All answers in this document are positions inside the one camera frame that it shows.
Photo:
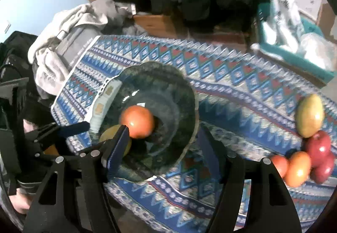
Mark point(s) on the brown wooden box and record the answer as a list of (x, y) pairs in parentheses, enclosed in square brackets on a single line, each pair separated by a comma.
[(155, 23)]

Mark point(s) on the blue patterned tablecloth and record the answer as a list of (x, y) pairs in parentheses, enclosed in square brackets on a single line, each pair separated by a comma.
[(223, 91)]

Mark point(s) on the green yellow mango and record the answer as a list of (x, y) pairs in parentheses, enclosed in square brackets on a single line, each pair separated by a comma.
[(309, 117)]

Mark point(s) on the yellow fruit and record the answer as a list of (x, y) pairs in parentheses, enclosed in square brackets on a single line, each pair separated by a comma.
[(109, 133)]

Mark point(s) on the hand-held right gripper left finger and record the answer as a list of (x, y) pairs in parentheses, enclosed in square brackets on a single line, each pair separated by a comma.
[(119, 148)]

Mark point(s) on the red apple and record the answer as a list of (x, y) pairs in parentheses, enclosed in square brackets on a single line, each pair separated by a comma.
[(318, 146), (325, 169)]

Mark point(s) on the white wall switch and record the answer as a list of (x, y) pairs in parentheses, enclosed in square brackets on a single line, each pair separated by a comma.
[(7, 25)]

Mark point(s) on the orange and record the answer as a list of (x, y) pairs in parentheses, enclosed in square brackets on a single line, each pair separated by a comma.
[(137, 121), (279, 166), (297, 169)]

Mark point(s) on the grey storage box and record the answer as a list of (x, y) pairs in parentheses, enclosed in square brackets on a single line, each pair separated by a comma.
[(76, 43)]

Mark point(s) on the dark green glass bowl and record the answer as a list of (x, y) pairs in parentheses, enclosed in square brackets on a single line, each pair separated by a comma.
[(168, 85)]

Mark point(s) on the grey clothes pile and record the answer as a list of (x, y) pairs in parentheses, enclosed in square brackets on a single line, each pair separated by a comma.
[(79, 14)]

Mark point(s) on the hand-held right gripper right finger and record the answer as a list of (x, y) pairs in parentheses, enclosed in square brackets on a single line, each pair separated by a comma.
[(208, 148)]

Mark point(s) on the teal box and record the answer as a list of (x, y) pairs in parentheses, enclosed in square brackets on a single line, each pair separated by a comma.
[(276, 51)]

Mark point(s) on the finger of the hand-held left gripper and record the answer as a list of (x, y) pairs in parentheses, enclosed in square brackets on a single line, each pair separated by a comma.
[(73, 128), (73, 152)]

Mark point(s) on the clear plastic bag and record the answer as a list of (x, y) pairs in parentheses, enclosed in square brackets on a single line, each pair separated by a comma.
[(316, 48)]

